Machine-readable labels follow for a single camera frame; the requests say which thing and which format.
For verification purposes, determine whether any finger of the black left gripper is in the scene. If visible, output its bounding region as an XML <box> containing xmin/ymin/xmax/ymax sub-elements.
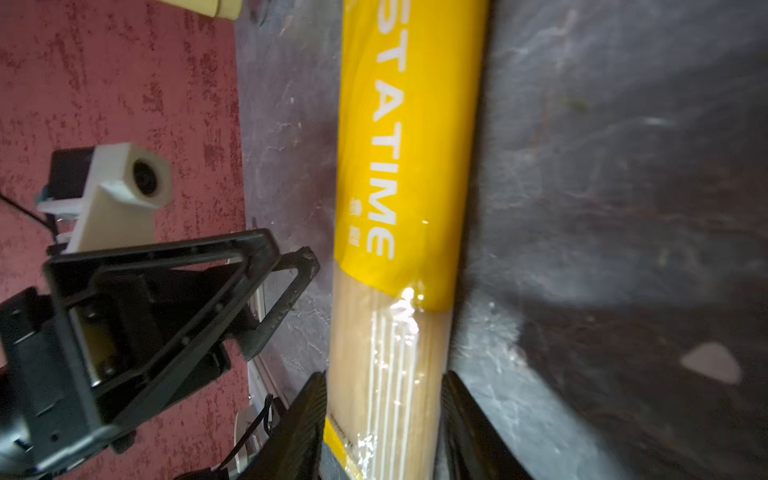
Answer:
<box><xmin>233</xmin><ymin>246</ymin><xmax>320</xmax><ymax>360</ymax></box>

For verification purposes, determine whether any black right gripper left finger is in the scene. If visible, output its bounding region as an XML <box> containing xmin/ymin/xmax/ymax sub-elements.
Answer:
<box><xmin>238</xmin><ymin>372</ymin><xmax>327</xmax><ymax>480</ymax></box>

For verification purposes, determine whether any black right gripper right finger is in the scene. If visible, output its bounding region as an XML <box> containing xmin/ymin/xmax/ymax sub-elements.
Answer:
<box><xmin>441</xmin><ymin>371</ymin><xmax>532</xmax><ymax>480</ymax></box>

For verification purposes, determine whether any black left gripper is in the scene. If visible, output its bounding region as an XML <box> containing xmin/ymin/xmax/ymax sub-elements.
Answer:
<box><xmin>1</xmin><ymin>229</ymin><xmax>281</xmax><ymax>479</ymax></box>

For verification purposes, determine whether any white power strip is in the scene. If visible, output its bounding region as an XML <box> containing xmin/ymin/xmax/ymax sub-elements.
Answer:
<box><xmin>230</xmin><ymin>281</ymin><xmax>277</xmax><ymax>475</ymax></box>

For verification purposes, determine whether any yellow chopstick holder cup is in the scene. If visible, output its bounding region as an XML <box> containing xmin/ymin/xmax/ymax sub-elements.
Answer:
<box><xmin>160</xmin><ymin>0</ymin><xmax>272</xmax><ymax>21</ymax></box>

